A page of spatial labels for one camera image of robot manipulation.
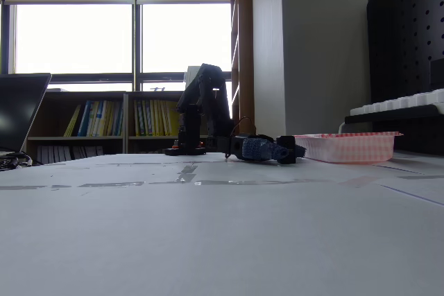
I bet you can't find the small black box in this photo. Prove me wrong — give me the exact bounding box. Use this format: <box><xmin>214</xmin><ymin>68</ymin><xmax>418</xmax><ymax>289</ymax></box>
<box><xmin>276</xmin><ymin>135</ymin><xmax>297</xmax><ymax>165</ymax></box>

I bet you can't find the red white checkered tray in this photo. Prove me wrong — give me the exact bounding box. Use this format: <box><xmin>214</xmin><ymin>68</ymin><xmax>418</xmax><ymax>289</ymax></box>
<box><xmin>293</xmin><ymin>131</ymin><xmax>404</xmax><ymax>165</ymax></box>

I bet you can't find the low wooden bookshelf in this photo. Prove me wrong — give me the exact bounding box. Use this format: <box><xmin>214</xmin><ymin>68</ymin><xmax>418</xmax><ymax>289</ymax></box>
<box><xmin>26</xmin><ymin>91</ymin><xmax>128</xmax><ymax>165</ymax></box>
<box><xmin>124</xmin><ymin>89</ymin><xmax>225</xmax><ymax>155</ymax></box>

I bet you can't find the white paper sign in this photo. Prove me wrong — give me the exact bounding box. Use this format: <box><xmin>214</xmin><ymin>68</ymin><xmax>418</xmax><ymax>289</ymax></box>
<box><xmin>183</xmin><ymin>65</ymin><xmax>203</xmax><ymax>91</ymax></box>

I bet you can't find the tall brown wooden shelf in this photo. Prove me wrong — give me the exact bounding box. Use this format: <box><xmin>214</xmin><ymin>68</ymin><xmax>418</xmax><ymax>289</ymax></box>
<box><xmin>230</xmin><ymin>0</ymin><xmax>256</xmax><ymax>153</ymax></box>

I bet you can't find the black shelf board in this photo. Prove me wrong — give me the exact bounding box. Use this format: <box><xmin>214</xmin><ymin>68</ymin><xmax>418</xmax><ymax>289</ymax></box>
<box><xmin>344</xmin><ymin>103</ymin><xmax>444</xmax><ymax>125</ymax></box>

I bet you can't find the white power strip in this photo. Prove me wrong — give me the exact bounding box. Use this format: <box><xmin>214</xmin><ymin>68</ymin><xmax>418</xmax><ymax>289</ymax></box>
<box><xmin>349</xmin><ymin>88</ymin><xmax>444</xmax><ymax>116</ymax></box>

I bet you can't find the black pegboard panel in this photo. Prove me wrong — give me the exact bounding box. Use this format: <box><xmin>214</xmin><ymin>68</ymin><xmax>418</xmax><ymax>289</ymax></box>
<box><xmin>366</xmin><ymin>0</ymin><xmax>444</xmax><ymax>157</ymax></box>

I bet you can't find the blue book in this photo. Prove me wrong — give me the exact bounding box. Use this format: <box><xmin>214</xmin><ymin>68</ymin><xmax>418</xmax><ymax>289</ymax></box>
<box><xmin>77</xmin><ymin>100</ymin><xmax>92</xmax><ymax>137</ymax></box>

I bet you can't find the leaning yellow book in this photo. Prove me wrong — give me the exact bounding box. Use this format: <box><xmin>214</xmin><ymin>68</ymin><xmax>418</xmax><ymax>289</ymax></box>
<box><xmin>63</xmin><ymin>104</ymin><xmax>82</xmax><ymax>137</ymax></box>

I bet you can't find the dark laptop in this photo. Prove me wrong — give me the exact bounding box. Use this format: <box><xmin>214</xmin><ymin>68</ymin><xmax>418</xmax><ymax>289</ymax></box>
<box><xmin>0</xmin><ymin>73</ymin><xmax>53</xmax><ymax>172</ymax></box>

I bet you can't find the window with dark frame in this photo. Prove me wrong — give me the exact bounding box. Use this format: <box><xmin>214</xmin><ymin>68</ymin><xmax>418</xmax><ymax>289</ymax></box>
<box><xmin>0</xmin><ymin>1</ymin><xmax>232</xmax><ymax>120</ymax></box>

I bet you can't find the dark cable bundle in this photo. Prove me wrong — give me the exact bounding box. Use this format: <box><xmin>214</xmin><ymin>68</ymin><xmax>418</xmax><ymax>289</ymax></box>
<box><xmin>0</xmin><ymin>152</ymin><xmax>34</xmax><ymax>172</ymax></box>

